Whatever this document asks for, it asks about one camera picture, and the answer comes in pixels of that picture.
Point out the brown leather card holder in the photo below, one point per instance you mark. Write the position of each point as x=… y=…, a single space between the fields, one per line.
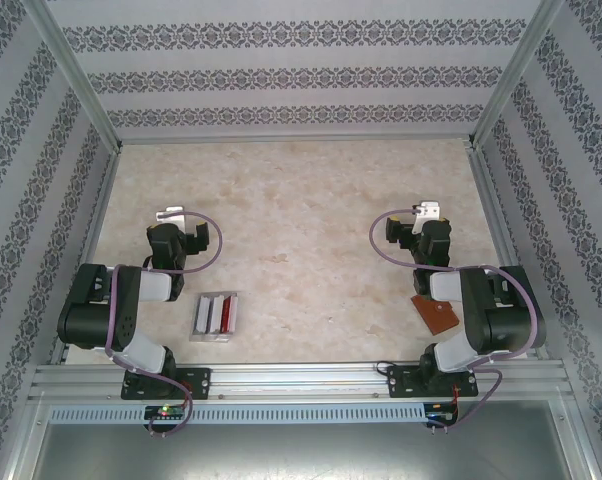
x=433 y=315

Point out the red card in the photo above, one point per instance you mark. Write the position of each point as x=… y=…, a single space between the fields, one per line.
x=227 y=315

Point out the clear acrylic card stand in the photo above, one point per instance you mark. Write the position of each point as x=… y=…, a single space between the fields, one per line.
x=208 y=339

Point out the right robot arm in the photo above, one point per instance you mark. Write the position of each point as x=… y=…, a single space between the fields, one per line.
x=511 y=325

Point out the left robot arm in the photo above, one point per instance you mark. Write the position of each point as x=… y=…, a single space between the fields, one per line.
x=91 y=320

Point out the left controller board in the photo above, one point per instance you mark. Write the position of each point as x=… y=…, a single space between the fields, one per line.
x=166 y=412

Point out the controller board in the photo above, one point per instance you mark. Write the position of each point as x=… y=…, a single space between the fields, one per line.
x=166 y=412
x=438 y=417

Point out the right controller board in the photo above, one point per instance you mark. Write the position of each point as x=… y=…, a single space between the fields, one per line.
x=438 y=417

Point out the steel sheet panel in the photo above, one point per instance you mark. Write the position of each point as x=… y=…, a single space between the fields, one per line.
x=301 y=450

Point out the aluminium side rail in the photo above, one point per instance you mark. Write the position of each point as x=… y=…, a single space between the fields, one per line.
x=498 y=225
x=98 y=225

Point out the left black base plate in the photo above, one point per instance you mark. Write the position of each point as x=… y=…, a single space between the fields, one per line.
x=201 y=382

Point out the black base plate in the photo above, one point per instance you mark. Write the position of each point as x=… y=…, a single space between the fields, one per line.
x=201 y=382
x=398 y=382

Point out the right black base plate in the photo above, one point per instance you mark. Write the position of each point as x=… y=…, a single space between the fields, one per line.
x=398 y=382

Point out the aluminium mounting rail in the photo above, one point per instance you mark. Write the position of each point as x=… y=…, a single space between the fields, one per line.
x=301 y=380

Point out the aluminium frame post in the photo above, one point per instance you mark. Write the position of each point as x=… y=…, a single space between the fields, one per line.
x=76 y=80
x=518 y=75

